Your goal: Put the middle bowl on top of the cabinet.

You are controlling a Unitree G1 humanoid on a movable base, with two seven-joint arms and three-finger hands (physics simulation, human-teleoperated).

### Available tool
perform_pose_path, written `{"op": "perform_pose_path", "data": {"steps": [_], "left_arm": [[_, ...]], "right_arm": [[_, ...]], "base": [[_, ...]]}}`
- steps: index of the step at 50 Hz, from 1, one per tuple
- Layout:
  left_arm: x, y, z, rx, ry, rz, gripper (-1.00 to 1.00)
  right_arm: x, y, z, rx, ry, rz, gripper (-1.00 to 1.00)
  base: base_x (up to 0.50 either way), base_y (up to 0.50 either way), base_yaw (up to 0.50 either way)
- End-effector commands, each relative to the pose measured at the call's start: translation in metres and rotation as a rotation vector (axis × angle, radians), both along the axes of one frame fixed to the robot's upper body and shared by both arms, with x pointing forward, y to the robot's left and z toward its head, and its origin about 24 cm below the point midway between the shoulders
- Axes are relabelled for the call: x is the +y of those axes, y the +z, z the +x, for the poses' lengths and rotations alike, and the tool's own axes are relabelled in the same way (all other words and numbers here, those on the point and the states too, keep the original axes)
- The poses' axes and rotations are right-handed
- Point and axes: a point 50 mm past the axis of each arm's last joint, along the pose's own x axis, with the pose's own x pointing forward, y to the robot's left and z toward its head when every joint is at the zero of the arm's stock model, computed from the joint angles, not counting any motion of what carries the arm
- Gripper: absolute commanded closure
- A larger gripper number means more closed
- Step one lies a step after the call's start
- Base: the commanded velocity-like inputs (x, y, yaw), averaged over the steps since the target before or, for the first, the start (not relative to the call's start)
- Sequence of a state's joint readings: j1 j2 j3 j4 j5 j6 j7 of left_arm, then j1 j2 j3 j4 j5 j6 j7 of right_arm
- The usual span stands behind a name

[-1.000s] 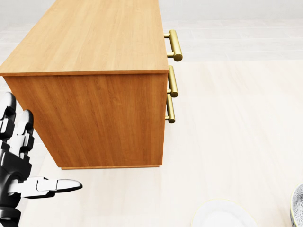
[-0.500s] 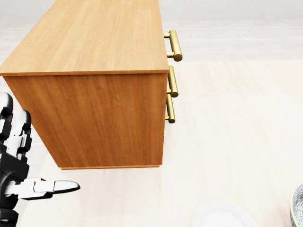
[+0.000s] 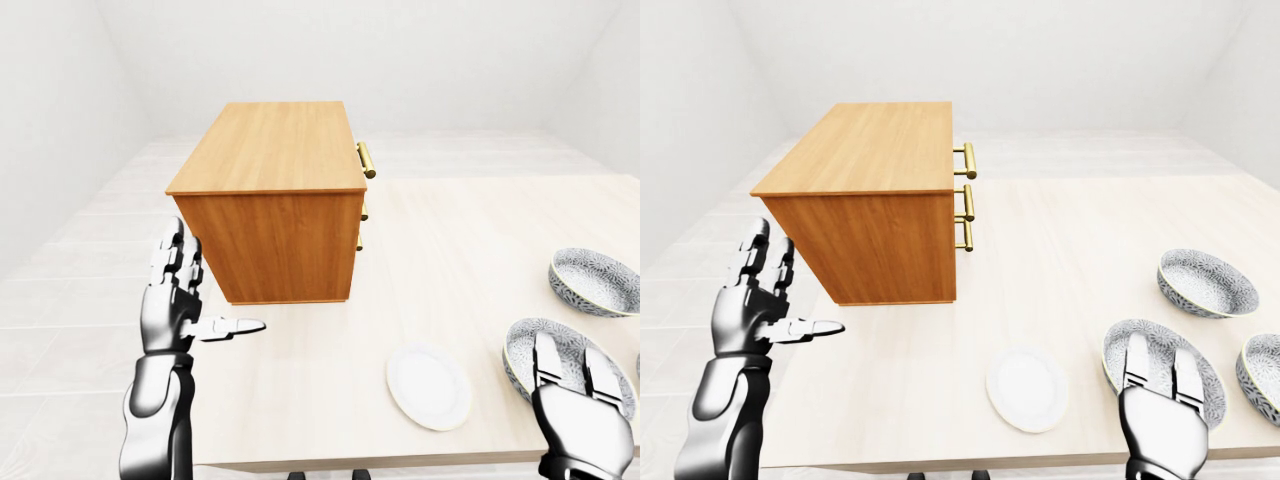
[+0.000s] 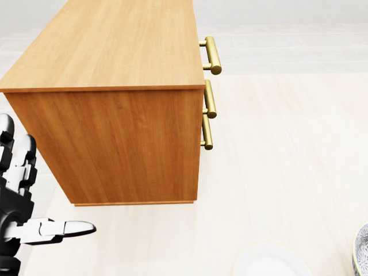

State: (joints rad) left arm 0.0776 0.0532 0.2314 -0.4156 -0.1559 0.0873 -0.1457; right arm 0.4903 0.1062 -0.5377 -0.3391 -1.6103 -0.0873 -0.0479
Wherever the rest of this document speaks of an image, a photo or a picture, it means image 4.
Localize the medium brass drawer handle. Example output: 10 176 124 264
202 79 218 120

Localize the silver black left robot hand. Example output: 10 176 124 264
0 113 97 276

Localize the small brass drawer handle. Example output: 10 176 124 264
200 114 214 151

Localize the patterned black bowl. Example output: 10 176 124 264
352 222 368 276

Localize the white plate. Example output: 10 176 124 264
231 241 313 276

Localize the wooden cabinet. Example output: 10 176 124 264
0 0 206 207

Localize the large brass drawer handle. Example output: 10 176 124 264
198 36 223 76

